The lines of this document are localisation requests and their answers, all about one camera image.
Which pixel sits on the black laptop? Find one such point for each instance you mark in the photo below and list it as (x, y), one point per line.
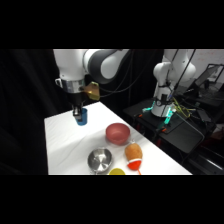
(208, 78)

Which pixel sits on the yellow plate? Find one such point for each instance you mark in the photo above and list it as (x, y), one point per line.
(116, 172)

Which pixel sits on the pink bowl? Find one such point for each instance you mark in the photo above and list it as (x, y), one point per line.
(117, 133)

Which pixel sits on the white board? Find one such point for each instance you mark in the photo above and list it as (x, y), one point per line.
(210, 57)

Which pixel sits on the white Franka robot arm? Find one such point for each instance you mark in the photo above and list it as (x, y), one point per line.
(73, 65)

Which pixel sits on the stainless steel bowl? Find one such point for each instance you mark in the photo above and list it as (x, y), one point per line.
(99, 160)

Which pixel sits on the black robot stand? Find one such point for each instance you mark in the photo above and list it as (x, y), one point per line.
(180, 131)

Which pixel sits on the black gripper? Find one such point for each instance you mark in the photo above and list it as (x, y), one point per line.
(76, 99)

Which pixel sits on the tan wrist camera box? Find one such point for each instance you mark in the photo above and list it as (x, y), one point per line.
(91, 90)

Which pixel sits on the blue plastic cup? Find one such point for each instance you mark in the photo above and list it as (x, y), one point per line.
(83, 117)

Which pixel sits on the orange plush toy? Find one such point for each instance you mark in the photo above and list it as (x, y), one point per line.
(133, 151)

